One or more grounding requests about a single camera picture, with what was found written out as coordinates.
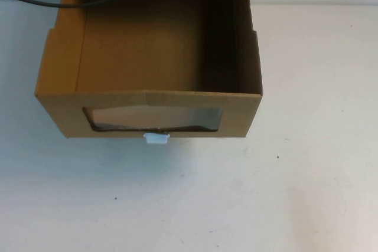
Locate cardboard drawer with white handle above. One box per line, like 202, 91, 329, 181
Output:
34, 0, 263, 140

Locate white plastic drawer handle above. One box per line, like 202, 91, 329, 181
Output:
142, 131, 171, 146

